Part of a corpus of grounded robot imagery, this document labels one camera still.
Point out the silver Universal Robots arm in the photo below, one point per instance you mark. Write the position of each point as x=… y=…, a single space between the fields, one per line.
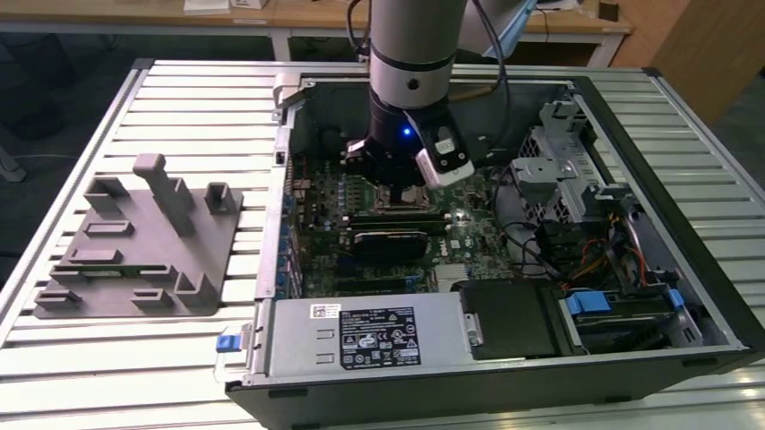
x=413 y=49

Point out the black plastic drive cover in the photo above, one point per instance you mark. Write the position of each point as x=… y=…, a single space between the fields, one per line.
x=515 y=318

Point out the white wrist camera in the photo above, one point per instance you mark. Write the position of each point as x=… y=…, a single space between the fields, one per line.
x=445 y=177

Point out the grey metal leg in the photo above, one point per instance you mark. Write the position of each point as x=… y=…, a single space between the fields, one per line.
x=13 y=168

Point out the green RAM stick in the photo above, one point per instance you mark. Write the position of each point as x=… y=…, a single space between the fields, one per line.
x=114 y=271

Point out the small dark box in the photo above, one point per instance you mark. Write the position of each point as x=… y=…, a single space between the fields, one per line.
x=608 y=11

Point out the black graphics card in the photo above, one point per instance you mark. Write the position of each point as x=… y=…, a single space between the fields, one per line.
x=389 y=246

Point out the white cardboard box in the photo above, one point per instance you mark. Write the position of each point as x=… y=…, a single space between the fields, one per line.
x=248 y=3
x=206 y=5

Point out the hard disk in blue carrier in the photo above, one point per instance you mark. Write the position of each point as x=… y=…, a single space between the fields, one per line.
x=590 y=304

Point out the wooden cabinet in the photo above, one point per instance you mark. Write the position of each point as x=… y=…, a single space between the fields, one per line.
x=711 y=54

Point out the black open PC case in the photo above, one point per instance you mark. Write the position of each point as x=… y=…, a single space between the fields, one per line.
x=419 y=403

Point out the blue case latch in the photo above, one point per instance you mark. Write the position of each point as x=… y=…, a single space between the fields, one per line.
x=228 y=344

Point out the green motherboard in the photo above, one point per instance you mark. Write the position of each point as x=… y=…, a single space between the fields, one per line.
x=472 y=210

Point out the silver metal drive cage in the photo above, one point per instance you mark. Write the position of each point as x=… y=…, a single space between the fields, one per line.
x=566 y=148

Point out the CPU socket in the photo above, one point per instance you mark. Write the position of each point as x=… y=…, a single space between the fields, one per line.
x=389 y=208

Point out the grey parts rack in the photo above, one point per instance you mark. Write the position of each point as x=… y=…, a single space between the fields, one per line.
x=156 y=224

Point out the silver power supply unit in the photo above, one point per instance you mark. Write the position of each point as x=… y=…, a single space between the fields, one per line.
x=300 y=340

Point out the wooden desk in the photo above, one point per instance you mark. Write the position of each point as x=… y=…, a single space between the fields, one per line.
x=120 y=18

